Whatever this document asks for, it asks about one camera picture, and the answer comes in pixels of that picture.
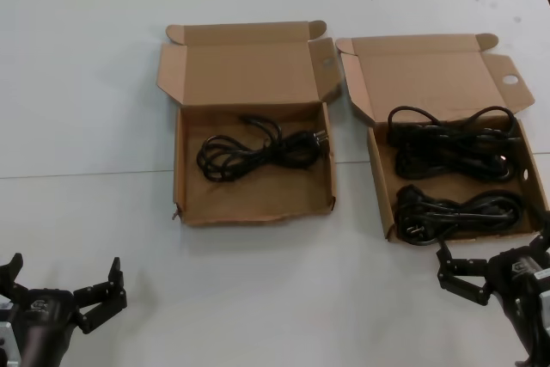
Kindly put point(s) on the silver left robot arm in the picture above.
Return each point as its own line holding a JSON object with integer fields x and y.
{"x": 7, "y": 334}

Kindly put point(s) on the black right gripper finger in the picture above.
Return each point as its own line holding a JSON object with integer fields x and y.
{"x": 462, "y": 277}
{"x": 542, "y": 243}

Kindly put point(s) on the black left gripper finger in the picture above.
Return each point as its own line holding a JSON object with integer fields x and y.
{"x": 10, "y": 274}
{"x": 105, "y": 296}

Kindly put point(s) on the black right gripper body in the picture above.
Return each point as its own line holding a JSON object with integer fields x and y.
{"x": 517, "y": 281}

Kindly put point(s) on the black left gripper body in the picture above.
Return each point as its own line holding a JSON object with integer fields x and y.
{"x": 47, "y": 311}

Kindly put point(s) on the empty brown cardboard box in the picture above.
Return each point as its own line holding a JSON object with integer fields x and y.
{"x": 253, "y": 203}

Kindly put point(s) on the brown cardboard box with round hole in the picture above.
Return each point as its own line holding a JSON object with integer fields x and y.
{"x": 429, "y": 75}

